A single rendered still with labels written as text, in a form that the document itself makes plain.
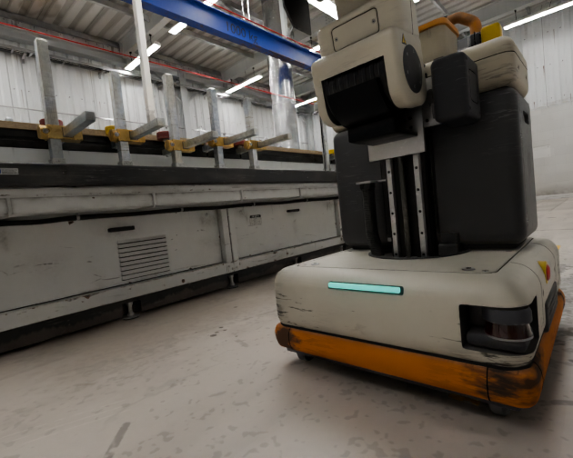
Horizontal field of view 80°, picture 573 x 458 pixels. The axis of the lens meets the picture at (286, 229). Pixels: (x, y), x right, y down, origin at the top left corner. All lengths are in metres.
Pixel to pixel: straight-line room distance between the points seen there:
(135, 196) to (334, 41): 1.07
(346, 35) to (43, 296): 1.50
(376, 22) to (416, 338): 0.69
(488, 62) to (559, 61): 10.89
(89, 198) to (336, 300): 1.09
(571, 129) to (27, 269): 11.37
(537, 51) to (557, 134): 2.26
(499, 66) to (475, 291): 0.57
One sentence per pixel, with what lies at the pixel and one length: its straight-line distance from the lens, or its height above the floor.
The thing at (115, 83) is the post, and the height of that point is 1.05.
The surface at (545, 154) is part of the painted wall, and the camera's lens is 11.58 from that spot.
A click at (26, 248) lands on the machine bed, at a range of 1.74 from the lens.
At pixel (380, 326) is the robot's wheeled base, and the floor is 0.17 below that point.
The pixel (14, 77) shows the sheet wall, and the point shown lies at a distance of 9.43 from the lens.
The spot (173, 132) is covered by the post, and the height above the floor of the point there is 0.87.
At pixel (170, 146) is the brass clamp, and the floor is 0.79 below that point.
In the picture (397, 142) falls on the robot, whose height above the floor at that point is 0.59.
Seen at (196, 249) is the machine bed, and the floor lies 0.28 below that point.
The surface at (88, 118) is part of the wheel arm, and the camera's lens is 1.35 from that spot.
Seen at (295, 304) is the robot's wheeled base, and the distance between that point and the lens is 0.95.
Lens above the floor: 0.44
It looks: 3 degrees down
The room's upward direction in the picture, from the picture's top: 6 degrees counter-clockwise
